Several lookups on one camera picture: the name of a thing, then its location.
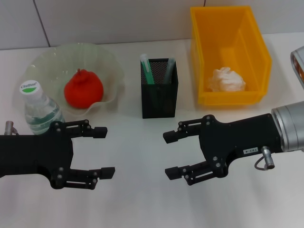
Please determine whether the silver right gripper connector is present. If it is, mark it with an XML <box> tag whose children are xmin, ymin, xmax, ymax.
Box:
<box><xmin>261</xmin><ymin>146</ymin><xmax>275</xmax><ymax>170</ymax></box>

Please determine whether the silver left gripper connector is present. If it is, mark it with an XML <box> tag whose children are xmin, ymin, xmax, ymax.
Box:
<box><xmin>5</xmin><ymin>120</ymin><xmax>19</xmax><ymax>136</ymax></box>

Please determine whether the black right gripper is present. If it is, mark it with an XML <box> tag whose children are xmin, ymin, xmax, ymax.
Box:
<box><xmin>162</xmin><ymin>113</ymin><xmax>283</xmax><ymax>186</ymax></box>

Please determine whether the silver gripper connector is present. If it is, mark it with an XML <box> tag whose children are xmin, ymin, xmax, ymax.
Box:
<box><xmin>261</xmin><ymin>146</ymin><xmax>275</xmax><ymax>170</ymax></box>
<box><xmin>5</xmin><ymin>120</ymin><xmax>19</xmax><ymax>136</ymax></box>

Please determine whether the clear green-label water bottle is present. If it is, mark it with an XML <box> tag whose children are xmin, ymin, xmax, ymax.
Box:
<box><xmin>19</xmin><ymin>80</ymin><xmax>66</xmax><ymax>136</ymax></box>

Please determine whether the mint green utility knife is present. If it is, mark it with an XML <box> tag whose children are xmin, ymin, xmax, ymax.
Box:
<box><xmin>140</xmin><ymin>54</ymin><xmax>161</xmax><ymax>109</ymax></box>

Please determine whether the black mesh pen holder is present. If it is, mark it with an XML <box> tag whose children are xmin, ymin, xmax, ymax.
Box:
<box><xmin>140</xmin><ymin>57</ymin><xmax>179</xmax><ymax>119</ymax></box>

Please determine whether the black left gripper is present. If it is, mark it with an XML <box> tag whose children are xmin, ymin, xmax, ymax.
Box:
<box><xmin>0</xmin><ymin>119</ymin><xmax>116</xmax><ymax>190</ymax></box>

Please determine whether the dark right gripper cable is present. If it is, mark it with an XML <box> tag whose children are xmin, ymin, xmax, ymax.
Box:
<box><xmin>254</xmin><ymin>155</ymin><xmax>266</xmax><ymax>171</ymax></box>

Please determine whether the yellow plastic bin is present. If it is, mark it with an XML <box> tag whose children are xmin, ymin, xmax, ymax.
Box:
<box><xmin>190</xmin><ymin>6</ymin><xmax>273</xmax><ymax>106</ymax></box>

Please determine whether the silver metal pen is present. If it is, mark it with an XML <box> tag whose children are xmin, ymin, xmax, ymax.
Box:
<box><xmin>162</xmin><ymin>57</ymin><xmax>176</xmax><ymax>84</ymax></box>

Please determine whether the white paper ball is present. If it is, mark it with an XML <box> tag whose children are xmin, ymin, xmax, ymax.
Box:
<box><xmin>206</xmin><ymin>66</ymin><xmax>247</xmax><ymax>93</ymax></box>

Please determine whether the pale green glass fruit plate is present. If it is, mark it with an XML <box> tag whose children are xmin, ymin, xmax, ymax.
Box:
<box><xmin>25</xmin><ymin>42</ymin><xmax>125</xmax><ymax>117</ymax></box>

